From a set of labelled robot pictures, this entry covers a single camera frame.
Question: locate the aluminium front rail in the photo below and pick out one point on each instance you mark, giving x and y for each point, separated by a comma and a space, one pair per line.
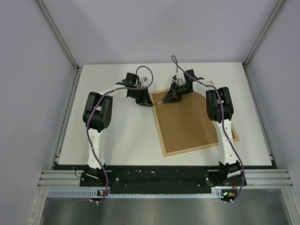
264, 178

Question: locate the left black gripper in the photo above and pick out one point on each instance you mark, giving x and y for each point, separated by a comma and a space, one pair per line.
146, 96

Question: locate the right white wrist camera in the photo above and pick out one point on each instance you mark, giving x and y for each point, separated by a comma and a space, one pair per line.
177, 80

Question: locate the aluminium corner post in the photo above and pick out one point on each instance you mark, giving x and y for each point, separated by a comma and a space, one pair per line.
57, 34
264, 32

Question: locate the grey slotted cable duct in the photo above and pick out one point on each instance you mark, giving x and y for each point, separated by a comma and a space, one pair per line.
96, 193

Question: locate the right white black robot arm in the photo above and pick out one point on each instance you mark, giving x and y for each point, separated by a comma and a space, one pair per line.
220, 111

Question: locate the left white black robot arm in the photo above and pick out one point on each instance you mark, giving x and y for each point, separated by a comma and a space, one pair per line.
98, 112

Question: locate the light wooden picture frame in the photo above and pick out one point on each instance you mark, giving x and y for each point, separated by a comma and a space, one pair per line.
183, 126

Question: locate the right aluminium corner post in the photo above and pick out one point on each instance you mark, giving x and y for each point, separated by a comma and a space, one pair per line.
264, 32

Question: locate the left aluminium corner post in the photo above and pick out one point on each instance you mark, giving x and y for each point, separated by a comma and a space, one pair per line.
57, 34

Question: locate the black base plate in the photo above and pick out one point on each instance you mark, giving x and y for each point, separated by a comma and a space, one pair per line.
137, 179

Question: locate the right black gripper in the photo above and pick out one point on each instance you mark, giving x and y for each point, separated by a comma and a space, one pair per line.
172, 96

